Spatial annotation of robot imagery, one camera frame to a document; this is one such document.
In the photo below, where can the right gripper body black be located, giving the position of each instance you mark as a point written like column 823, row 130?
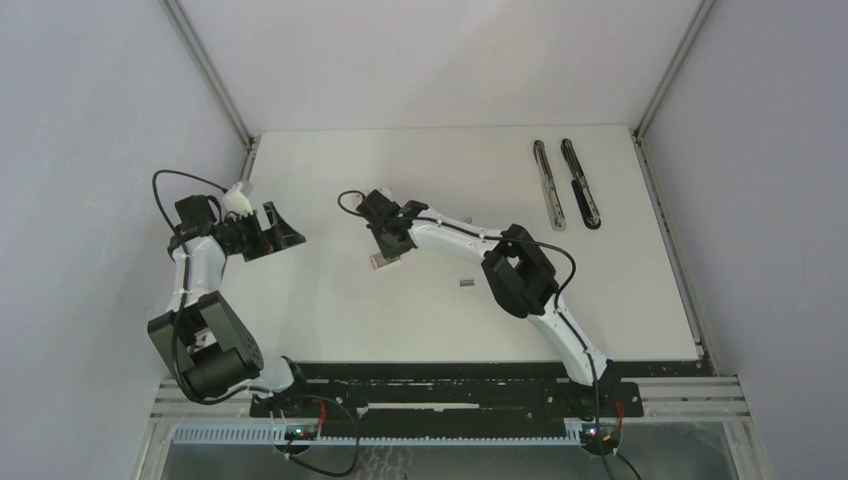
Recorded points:
column 388, row 249

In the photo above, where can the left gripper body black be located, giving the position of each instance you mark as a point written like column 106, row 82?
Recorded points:
column 250, row 237

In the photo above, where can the staple box tray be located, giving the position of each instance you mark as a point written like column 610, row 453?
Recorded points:
column 379, row 261

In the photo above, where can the silver black staple remover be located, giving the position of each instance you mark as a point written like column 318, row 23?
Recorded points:
column 550, row 194

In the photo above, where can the black stapler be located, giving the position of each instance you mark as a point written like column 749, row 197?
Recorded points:
column 586, row 204

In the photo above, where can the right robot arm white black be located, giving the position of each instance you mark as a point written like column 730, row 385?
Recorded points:
column 527, row 278

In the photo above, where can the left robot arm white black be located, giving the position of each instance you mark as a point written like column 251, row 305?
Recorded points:
column 207, row 347

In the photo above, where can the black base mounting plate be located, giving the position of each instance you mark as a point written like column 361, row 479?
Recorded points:
column 480, row 400

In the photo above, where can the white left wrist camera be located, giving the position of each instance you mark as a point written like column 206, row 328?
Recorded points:
column 236, row 199

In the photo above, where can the white cable duct strip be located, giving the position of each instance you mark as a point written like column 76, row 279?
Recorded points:
column 256, row 434

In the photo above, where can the left controller board with wires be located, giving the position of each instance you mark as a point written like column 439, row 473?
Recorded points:
column 292, row 452

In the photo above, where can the controller board with wires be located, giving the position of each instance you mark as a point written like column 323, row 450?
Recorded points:
column 604, row 441
column 292, row 452

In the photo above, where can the right controller board with wires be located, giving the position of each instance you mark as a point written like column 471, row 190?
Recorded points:
column 604, row 441

